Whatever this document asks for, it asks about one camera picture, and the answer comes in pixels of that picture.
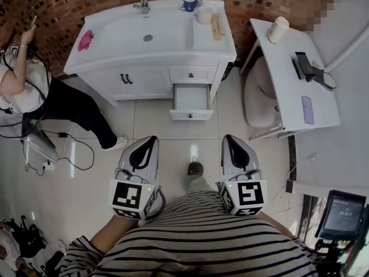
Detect white vanity cabinet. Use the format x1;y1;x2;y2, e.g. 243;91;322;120
63;0;238;107

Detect white table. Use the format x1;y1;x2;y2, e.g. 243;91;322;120
239;18;341;142

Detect purple phone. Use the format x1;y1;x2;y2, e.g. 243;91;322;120
301;96;315;125

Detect white cup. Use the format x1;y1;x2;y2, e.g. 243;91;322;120
193;6;213;25

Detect round table mirror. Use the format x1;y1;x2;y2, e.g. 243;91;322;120
312;68;337;92

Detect pink cloth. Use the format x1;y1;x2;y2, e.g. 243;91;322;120
77;29;95;52

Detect cream lidded cup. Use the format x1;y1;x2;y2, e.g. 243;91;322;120
266;16;290;44

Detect white ceramic sink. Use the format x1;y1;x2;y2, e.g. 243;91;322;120
63;0;238;74

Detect person's left forearm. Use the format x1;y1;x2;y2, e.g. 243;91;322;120
89;215;145;255

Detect black bags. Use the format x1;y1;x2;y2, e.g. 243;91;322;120
0;216;69;277

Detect black camera rig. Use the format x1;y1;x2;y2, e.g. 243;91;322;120
312;235;369;277

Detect beige chair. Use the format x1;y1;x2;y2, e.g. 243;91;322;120
244;56;279;128

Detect white drawer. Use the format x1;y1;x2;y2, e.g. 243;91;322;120
168;67;219;85
169;83;214;121

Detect person's right forearm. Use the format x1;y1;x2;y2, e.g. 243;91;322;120
259;212;295;239

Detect person's striped shirt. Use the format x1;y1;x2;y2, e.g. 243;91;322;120
59;190;321;277

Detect silver laptop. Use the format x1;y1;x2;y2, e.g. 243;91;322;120
22;122;60;163

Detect person's grey trouser leg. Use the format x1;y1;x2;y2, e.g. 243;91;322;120
183;175;216;196

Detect person's brown shoe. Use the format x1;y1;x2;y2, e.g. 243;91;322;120
187;162;205;177

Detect black waste bin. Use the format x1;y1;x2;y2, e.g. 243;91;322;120
221;61;234;82

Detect wooden brush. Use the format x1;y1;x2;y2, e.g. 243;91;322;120
210;13;226;42

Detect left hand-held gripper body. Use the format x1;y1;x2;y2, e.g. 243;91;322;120
109;135;161;222

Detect black phone stand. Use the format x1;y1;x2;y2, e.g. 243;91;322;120
292;51;317;82

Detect black monitor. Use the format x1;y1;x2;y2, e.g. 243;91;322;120
314;189;367;241

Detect black cable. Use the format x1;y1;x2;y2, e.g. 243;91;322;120
24;130;95;176

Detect white cable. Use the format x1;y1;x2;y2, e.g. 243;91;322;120
62;124;74;161
272;162;298;201

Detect blue mug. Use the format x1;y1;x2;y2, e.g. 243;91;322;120
178;0;197;13

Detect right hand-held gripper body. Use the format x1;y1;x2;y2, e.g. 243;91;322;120
216;134;268;217

